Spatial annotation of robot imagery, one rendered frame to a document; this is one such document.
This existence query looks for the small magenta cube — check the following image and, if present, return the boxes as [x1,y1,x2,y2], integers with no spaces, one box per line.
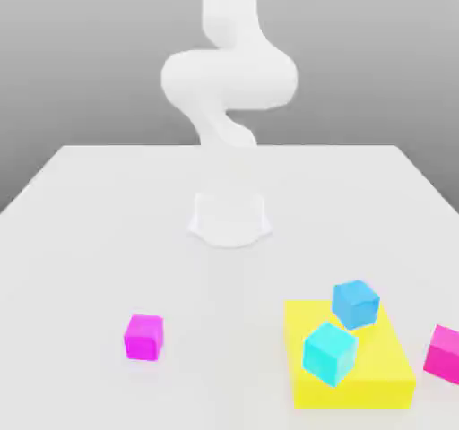
[123,313,165,363]

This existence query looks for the small blue cube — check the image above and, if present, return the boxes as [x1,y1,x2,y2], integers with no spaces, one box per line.
[331,279,381,331]

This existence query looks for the small cyan cube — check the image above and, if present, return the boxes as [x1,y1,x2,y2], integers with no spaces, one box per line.
[301,321,359,389]

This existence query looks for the small pink cube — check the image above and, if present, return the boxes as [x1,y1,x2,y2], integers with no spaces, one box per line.
[422,323,459,385]

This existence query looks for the large yellow box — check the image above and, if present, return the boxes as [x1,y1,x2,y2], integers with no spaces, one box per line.
[283,299,418,410]

